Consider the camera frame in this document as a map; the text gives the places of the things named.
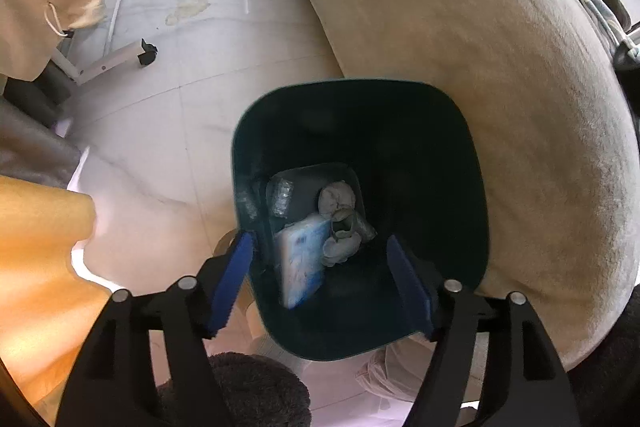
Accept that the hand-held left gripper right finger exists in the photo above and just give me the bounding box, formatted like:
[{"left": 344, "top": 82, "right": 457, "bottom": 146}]
[{"left": 386, "top": 234, "right": 581, "bottom": 427}]

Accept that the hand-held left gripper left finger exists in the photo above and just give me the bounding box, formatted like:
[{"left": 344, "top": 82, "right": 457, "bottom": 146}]
[{"left": 54, "top": 229, "right": 256, "bottom": 427}]

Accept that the blue white tissue packet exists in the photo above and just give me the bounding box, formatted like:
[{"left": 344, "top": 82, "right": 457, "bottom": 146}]
[{"left": 274, "top": 213, "right": 333, "bottom": 309}]

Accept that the white paper wad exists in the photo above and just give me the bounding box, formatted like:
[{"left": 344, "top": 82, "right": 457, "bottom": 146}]
[{"left": 322, "top": 232, "right": 362, "bottom": 267}]

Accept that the clear plastic wrapper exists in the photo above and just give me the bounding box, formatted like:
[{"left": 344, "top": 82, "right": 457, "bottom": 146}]
[{"left": 267, "top": 177, "right": 296, "bottom": 218}]

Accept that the white plastic bag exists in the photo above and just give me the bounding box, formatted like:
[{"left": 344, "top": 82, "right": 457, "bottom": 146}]
[{"left": 317, "top": 181, "right": 359, "bottom": 214}]

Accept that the dark teal trash bin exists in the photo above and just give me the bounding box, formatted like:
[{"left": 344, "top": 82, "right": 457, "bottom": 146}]
[{"left": 230, "top": 78, "right": 489, "bottom": 362}]

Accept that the dark fleece clothing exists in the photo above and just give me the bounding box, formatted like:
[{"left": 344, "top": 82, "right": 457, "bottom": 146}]
[{"left": 155, "top": 353, "right": 312, "bottom": 427}]

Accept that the orange curtain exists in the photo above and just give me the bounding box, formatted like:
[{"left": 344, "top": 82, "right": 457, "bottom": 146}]
[{"left": 0, "top": 174, "right": 117, "bottom": 408}]

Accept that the white stand leg with caster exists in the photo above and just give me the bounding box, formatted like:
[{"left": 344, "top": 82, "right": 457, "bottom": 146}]
[{"left": 50, "top": 0, "right": 159, "bottom": 86}]

